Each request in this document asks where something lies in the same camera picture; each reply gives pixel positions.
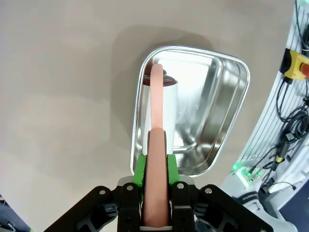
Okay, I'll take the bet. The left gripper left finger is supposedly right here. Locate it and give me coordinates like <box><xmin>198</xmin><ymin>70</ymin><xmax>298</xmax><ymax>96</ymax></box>
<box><xmin>44</xmin><ymin>154</ymin><xmax>148</xmax><ymax>232</ymax></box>

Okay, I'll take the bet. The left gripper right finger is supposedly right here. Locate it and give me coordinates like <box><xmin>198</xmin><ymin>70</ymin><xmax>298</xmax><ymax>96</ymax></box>
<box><xmin>166</xmin><ymin>154</ymin><xmax>273</xmax><ymax>232</ymax></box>

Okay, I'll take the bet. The pink handled lint roller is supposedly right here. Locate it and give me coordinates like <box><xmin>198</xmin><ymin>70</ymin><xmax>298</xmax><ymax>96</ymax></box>
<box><xmin>140</xmin><ymin>63</ymin><xmax>179</xmax><ymax>228</ymax></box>

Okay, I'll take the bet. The stainless steel rectangular container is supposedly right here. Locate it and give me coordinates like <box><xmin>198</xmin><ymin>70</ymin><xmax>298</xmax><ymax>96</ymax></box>
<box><xmin>130</xmin><ymin>45</ymin><xmax>251</xmax><ymax>177</ymax></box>

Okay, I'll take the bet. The white slotted mounting panel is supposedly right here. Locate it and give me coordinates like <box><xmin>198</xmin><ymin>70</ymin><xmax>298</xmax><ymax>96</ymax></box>
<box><xmin>238</xmin><ymin>0</ymin><xmax>309</xmax><ymax>174</ymax></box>

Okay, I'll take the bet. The yellow emergency stop button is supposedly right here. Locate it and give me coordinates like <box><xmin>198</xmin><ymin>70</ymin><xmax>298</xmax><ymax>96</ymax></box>
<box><xmin>281</xmin><ymin>48</ymin><xmax>309</xmax><ymax>80</ymax></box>

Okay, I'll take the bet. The yellow black cable connector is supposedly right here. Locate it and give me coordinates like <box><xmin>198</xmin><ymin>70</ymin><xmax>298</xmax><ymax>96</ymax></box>
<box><xmin>275</xmin><ymin>145</ymin><xmax>288</xmax><ymax>165</ymax></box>

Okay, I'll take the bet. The black cable bundle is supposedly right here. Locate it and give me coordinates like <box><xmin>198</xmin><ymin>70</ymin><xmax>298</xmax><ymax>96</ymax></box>
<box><xmin>276</xmin><ymin>77</ymin><xmax>309</xmax><ymax>150</ymax></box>

